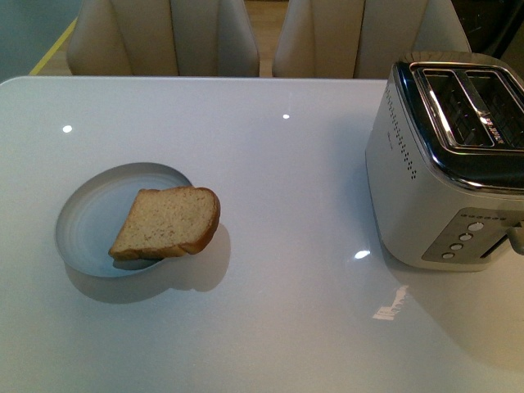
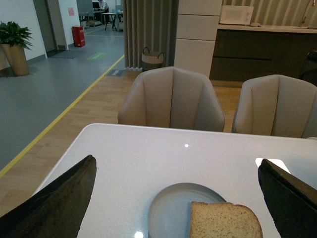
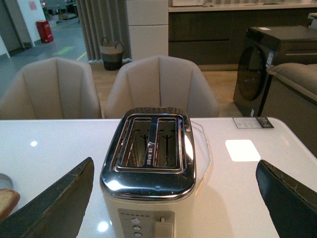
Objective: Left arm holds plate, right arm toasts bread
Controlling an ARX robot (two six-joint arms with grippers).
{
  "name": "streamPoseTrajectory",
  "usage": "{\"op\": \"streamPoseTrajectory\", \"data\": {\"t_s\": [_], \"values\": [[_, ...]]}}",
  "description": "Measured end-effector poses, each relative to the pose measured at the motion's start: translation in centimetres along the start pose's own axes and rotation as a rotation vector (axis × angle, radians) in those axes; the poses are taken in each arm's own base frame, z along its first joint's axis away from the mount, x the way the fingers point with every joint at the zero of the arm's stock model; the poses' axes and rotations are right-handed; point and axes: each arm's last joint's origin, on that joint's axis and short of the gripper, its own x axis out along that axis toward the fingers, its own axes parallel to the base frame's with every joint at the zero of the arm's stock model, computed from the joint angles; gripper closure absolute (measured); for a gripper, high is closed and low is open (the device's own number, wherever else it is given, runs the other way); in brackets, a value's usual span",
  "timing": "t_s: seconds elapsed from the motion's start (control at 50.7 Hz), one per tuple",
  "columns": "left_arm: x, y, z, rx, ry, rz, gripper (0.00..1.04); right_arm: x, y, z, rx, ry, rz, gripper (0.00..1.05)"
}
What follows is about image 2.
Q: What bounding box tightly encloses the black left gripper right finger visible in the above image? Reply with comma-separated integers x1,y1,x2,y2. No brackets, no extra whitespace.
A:
258,159,317,238

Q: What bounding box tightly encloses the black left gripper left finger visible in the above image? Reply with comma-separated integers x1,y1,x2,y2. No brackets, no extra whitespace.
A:
0,155,97,238

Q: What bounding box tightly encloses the slice of brown bread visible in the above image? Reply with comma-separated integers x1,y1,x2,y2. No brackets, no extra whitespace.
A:
189,201,263,238

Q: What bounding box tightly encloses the grey round plate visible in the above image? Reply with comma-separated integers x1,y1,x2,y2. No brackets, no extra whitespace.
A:
148,182,225,238

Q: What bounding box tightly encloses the right beige chair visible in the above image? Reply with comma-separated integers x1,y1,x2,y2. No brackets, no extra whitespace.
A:
232,74,317,138

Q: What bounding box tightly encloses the beige chair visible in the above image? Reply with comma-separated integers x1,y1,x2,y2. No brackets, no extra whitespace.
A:
117,66,225,132
232,74,317,138

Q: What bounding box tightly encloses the dark kitchen counter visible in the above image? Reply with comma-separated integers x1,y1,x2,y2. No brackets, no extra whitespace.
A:
210,26,317,83

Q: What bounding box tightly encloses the left beige chair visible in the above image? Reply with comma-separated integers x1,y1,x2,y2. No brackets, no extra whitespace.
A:
117,66,225,132

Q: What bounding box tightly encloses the potted green plant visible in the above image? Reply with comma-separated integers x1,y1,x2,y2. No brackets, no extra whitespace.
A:
0,21,32,76

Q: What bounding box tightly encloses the red box on floor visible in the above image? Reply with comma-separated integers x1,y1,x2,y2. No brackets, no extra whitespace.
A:
71,26,86,47

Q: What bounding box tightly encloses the white microwave oven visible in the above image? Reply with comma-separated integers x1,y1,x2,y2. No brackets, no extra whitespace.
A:
219,5,254,25

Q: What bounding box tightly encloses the white tall cabinet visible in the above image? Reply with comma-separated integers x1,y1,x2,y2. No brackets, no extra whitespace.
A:
174,0,222,77

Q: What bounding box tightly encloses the grey pleated curtain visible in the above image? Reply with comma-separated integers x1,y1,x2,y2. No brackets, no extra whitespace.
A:
122,0,179,68

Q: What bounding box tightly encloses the woven basket with handles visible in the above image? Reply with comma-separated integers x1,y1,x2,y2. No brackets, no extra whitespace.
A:
142,47,164,72

